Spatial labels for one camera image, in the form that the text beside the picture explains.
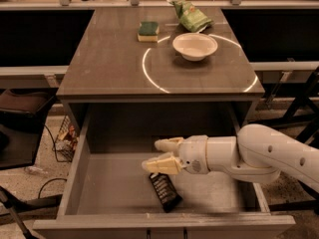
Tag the black rxbar chocolate wrapper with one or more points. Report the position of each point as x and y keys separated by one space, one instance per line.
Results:
x=166 y=193

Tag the grey cabinet counter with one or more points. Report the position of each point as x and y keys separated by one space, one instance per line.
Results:
x=112 y=65

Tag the green and yellow sponge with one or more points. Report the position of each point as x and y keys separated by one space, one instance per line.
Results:
x=148 y=31

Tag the black office chair left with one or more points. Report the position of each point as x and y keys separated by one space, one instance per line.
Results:
x=23 y=114

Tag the grey open top drawer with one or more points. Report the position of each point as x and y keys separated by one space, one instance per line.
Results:
x=109 y=196

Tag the wire basket with items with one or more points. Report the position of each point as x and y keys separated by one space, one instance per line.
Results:
x=66 y=141

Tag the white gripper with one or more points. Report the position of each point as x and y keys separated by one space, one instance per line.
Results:
x=193 y=154

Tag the white ceramic bowl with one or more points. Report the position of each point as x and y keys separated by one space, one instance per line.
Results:
x=194 y=47

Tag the green chip bag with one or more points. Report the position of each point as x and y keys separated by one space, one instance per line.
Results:
x=190 y=17

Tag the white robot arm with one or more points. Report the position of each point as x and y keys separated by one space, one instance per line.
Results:
x=257 y=154

